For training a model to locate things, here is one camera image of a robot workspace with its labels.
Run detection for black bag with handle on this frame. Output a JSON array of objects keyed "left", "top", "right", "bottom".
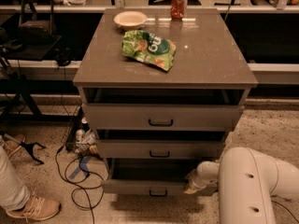
[{"left": 17, "top": 0, "right": 55, "bottom": 45}]

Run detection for light trouser leg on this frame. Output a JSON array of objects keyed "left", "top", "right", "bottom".
[{"left": 0, "top": 147, "right": 30, "bottom": 211}]

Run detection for grey middle drawer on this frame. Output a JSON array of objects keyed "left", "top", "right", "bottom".
[{"left": 97, "top": 141, "right": 224, "bottom": 159}]

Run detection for grey drawer cabinet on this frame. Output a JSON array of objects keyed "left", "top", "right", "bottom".
[{"left": 72, "top": 7, "right": 259, "bottom": 185}]

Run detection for grey bottom drawer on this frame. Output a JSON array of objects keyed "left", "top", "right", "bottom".
[{"left": 102, "top": 158, "right": 201, "bottom": 197}]

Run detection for tan sneaker front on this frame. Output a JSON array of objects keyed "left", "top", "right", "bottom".
[{"left": 7, "top": 195, "right": 61, "bottom": 221}]

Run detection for green chip bag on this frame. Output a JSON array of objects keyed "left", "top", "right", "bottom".
[{"left": 121, "top": 30, "right": 177, "bottom": 71}]

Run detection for white bowl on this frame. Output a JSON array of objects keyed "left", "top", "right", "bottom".
[{"left": 114, "top": 11, "right": 147, "bottom": 31}]

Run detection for black clamp tool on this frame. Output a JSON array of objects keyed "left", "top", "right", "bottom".
[{"left": 20, "top": 142, "right": 45, "bottom": 164}]

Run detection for black floor cable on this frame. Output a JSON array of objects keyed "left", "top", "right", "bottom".
[{"left": 54, "top": 145, "right": 107, "bottom": 224}]

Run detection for tan sneaker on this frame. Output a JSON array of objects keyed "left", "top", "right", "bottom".
[
  {"left": 7, "top": 195, "right": 61, "bottom": 221},
  {"left": 3, "top": 133, "right": 25, "bottom": 158}
]

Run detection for red soda can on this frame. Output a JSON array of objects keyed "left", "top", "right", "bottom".
[{"left": 170, "top": 0, "right": 185, "bottom": 21}]

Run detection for grey drawer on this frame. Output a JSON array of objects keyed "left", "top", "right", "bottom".
[
  {"left": 97, "top": 141, "right": 224, "bottom": 159},
  {"left": 82, "top": 105, "right": 243, "bottom": 132},
  {"left": 102, "top": 158, "right": 201, "bottom": 197}
]

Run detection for pile of bottles trash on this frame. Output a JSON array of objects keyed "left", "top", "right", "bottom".
[{"left": 74, "top": 117, "right": 98, "bottom": 155}]

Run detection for black headphones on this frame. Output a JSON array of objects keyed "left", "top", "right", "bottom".
[{"left": 54, "top": 48, "right": 71, "bottom": 66}]

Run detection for grey top drawer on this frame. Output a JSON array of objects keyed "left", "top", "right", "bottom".
[{"left": 82, "top": 105, "right": 243, "bottom": 132}]

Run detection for tan sneaker rear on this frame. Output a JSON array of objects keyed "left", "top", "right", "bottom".
[{"left": 3, "top": 133, "right": 25, "bottom": 158}]

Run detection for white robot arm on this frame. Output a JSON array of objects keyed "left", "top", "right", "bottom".
[{"left": 184, "top": 147, "right": 299, "bottom": 224}]

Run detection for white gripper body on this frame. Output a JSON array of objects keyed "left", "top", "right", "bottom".
[{"left": 186, "top": 170, "right": 210, "bottom": 190}]

